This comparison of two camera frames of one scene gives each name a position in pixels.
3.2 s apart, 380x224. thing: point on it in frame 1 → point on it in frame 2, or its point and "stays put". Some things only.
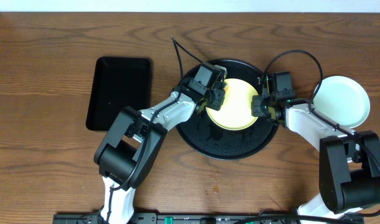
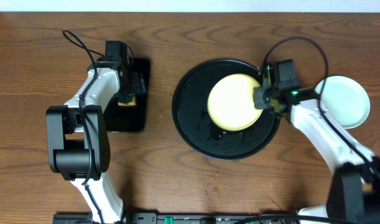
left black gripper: [217, 97] → [135, 86]
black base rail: [211, 218] stays put
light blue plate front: [342, 101] stays put
